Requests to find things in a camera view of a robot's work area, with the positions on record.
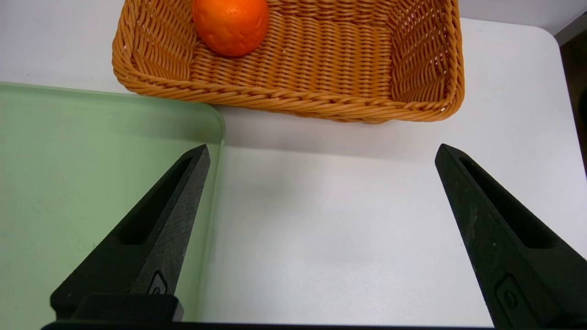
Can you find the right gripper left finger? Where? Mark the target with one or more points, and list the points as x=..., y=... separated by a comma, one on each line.
x=169, y=238

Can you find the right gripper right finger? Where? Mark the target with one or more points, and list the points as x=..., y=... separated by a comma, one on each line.
x=495, y=238

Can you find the orange fruit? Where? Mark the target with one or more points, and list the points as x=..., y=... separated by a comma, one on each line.
x=229, y=25

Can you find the orange wicker basket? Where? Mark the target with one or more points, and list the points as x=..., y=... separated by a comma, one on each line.
x=321, y=59

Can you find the light green plastic tray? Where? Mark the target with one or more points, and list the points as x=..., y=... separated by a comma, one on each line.
x=69, y=183

